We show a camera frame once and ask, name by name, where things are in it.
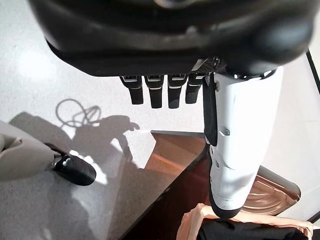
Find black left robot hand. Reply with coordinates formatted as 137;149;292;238
27;0;319;220

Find brown wooden stool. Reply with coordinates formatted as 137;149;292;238
117;130;303;240

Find black baseboard strip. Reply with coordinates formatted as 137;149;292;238
306;48;320;96

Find silver left robot leg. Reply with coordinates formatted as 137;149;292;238
0;119;98;187

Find large wicker laundry basket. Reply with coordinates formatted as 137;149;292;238
176;202;315;240

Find black folded trousers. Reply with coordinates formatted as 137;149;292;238
197;216;310;240

